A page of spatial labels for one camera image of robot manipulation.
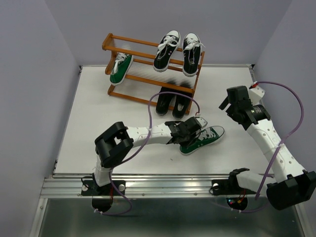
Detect green sneaker white laces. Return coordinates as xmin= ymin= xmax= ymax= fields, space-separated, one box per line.
xmin=110 ymin=52 xmax=134 ymax=86

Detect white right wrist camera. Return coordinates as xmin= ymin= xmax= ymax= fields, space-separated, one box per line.
xmin=248 ymin=82 xmax=265 ymax=105

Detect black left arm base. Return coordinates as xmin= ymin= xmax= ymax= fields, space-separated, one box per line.
xmin=80 ymin=174 xmax=120 ymax=197

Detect all black sneaker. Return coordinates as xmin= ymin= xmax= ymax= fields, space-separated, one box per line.
xmin=172 ymin=92 xmax=191 ymax=119
xmin=156 ymin=93 xmax=175 ymax=116

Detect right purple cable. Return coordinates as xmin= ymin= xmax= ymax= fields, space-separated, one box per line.
xmin=209 ymin=80 xmax=305 ymax=213

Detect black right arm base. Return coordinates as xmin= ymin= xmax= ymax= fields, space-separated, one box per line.
xmin=209 ymin=168 xmax=255 ymax=196

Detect purple cable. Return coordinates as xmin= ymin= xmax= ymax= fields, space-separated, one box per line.
xmin=95 ymin=91 xmax=201 ymax=215
xmin=209 ymin=80 xmax=305 ymax=213

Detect orange wooden shoe shelf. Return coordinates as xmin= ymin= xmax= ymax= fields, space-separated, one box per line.
xmin=102 ymin=33 xmax=205 ymax=116

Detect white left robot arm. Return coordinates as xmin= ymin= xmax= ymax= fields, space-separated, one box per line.
xmin=92 ymin=117 xmax=207 ymax=195

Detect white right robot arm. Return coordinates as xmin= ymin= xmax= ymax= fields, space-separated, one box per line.
xmin=213 ymin=83 xmax=316 ymax=210

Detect black sneaker white laces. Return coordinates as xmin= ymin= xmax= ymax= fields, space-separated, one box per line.
xmin=153 ymin=30 xmax=181 ymax=72

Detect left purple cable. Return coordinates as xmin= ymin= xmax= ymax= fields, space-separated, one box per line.
xmin=95 ymin=91 xmax=201 ymax=215

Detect aluminium mounting rail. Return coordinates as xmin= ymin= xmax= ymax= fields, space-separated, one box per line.
xmin=40 ymin=172 xmax=272 ymax=198

